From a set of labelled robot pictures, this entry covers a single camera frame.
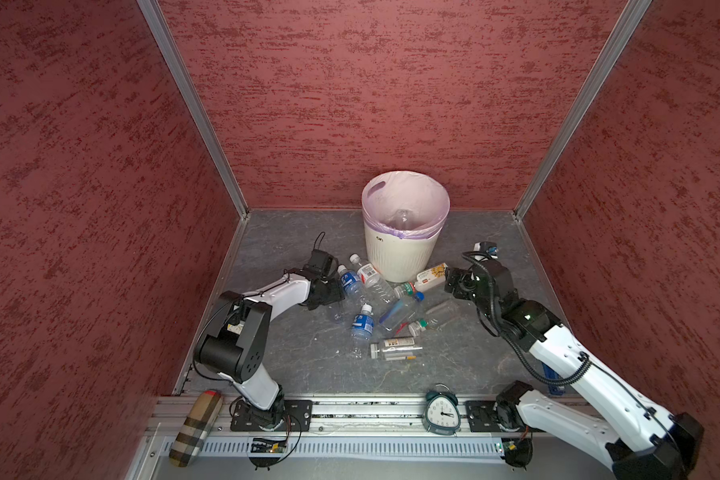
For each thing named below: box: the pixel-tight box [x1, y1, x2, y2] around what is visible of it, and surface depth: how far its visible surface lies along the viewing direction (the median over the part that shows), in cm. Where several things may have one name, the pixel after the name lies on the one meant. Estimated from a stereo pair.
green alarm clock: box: [422, 384, 461, 436], surface depth 73 cm
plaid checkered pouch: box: [169, 390, 223, 468], surface depth 71 cm
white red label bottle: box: [349, 253, 399, 304], surface depth 97 cm
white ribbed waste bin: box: [364, 224, 444, 283], surface depth 89 cm
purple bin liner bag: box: [361, 170, 451, 239], surface depth 95 cm
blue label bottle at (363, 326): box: [351, 302, 375, 359], surface depth 87 cm
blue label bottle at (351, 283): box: [337, 264, 365, 300], surface depth 96 cm
